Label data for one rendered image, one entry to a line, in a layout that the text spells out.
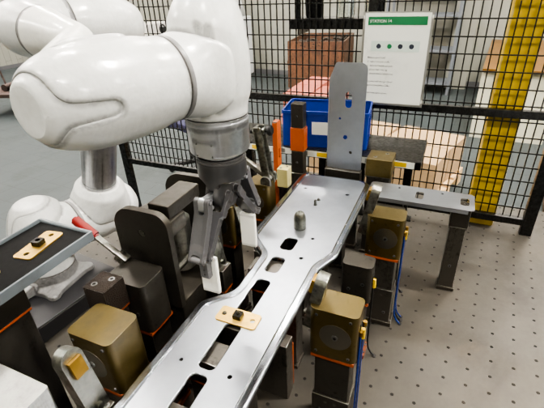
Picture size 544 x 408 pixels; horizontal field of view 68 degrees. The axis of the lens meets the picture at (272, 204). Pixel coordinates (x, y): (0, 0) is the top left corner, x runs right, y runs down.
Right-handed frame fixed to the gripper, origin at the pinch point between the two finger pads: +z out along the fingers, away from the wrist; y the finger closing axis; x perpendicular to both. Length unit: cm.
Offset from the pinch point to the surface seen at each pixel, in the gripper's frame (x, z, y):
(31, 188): -304, 114, -161
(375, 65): 4, -15, -101
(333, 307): 17.1, 8.9, -4.6
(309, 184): -6, 13, -59
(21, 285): -26.6, -2.1, 19.6
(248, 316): 1.9, 13.2, -0.7
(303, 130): -14, 2, -75
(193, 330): -6.2, 13.5, 5.8
